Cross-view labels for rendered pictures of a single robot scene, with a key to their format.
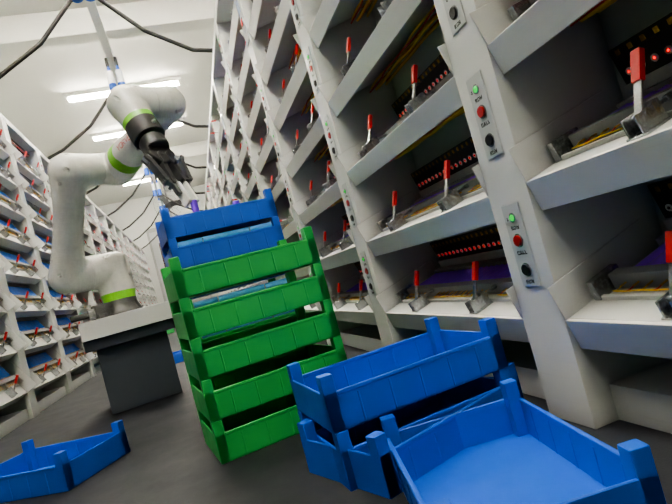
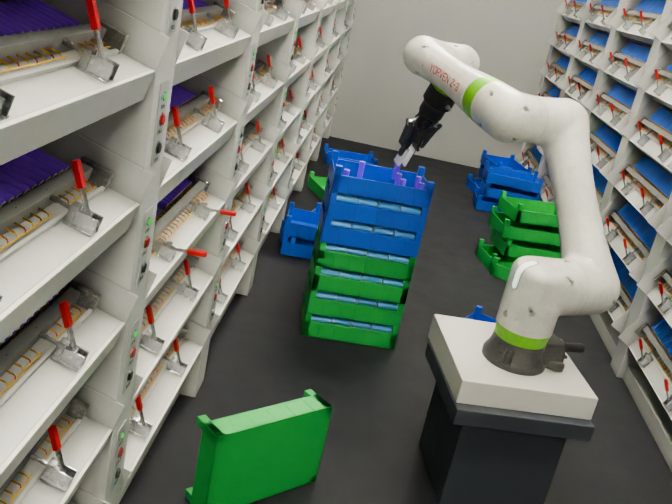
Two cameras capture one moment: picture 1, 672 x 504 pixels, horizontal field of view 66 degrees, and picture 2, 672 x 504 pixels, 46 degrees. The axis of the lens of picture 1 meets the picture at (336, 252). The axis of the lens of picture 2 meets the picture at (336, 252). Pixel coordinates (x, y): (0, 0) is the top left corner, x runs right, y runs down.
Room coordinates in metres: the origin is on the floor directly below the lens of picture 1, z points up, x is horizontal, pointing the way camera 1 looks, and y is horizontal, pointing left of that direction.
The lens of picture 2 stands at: (3.78, 0.92, 1.11)
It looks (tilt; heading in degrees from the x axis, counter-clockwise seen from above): 20 degrees down; 197
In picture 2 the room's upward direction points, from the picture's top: 12 degrees clockwise
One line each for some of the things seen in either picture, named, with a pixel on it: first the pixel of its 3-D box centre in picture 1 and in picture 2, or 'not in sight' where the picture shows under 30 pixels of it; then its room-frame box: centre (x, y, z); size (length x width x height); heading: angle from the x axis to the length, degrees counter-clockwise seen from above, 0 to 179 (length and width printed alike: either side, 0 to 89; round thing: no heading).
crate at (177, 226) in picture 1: (215, 219); (379, 178); (1.46, 0.30, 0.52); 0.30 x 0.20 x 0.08; 114
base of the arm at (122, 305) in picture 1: (107, 311); (537, 348); (1.99, 0.91, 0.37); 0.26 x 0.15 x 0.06; 127
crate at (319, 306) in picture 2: not in sight; (353, 295); (1.46, 0.30, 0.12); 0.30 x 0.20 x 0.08; 114
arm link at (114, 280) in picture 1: (110, 277); (536, 299); (2.02, 0.87, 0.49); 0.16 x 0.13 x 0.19; 136
